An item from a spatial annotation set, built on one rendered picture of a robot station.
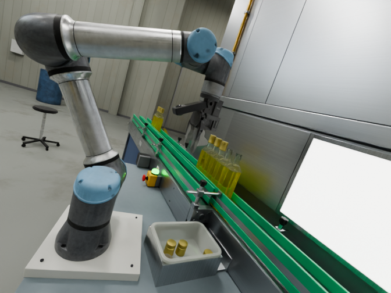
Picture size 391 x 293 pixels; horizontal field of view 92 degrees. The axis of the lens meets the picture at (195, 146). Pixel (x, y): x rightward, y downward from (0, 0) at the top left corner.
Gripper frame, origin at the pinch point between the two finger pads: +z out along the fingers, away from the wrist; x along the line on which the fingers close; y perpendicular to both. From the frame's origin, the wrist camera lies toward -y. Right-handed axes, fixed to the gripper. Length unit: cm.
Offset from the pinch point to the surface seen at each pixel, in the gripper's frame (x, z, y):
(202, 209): -3.2, 24.5, 14.1
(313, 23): 4, -63, 41
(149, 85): 512, -26, 88
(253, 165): 1.7, 2.9, 37.5
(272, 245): -31.4, 17.2, 21.8
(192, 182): 7.4, 17.7, 11.5
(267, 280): -35.4, 25.8, 20.0
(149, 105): 508, 29, 101
